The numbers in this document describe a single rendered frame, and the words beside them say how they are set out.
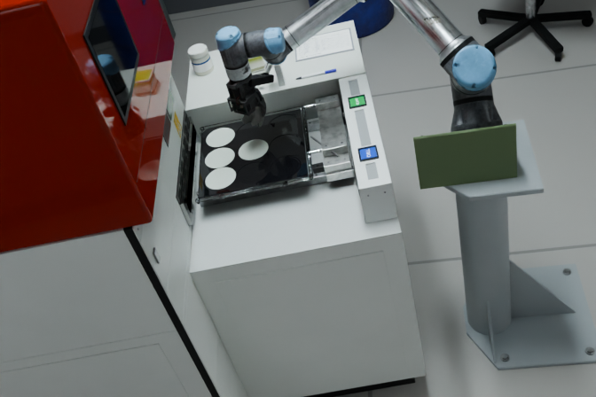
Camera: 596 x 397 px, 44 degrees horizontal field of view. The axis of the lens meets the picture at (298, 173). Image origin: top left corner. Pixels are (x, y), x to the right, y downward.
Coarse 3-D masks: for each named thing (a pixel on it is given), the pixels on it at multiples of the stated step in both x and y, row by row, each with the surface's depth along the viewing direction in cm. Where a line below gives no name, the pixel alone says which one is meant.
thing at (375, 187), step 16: (352, 80) 244; (352, 96) 238; (368, 96) 236; (352, 112) 231; (368, 112) 230; (352, 128) 225; (368, 128) 223; (352, 144) 220; (368, 144) 219; (368, 160) 213; (384, 160) 211; (368, 176) 208; (384, 176) 206; (368, 192) 206; (384, 192) 206; (368, 208) 210; (384, 208) 210
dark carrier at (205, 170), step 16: (288, 112) 249; (208, 128) 251; (240, 128) 247; (256, 128) 246; (272, 128) 244; (288, 128) 242; (240, 144) 241; (272, 144) 237; (288, 144) 236; (304, 144) 234; (240, 160) 235; (256, 160) 233; (272, 160) 231; (288, 160) 230; (304, 160) 228; (240, 176) 229; (256, 176) 227; (272, 176) 226; (288, 176) 224; (304, 176) 223; (208, 192) 226; (224, 192) 225
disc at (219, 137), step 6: (216, 132) 249; (222, 132) 248; (228, 132) 247; (210, 138) 247; (216, 138) 246; (222, 138) 246; (228, 138) 245; (210, 144) 244; (216, 144) 244; (222, 144) 243
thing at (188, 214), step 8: (192, 128) 255; (192, 136) 254; (192, 144) 251; (184, 152) 237; (192, 152) 248; (184, 160) 234; (192, 160) 244; (184, 168) 231; (192, 168) 241; (184, 176) 228; (192, 176) 238; (184, 184) 225; (192, 184) 235; (184, 192) 223; (192, 192) 233; (184, 200) 221; (192, 200) 231; (184, 208) 220; (192, 208) 229; (184, 216) 222; (192, 216) 227; (192, 224) 225
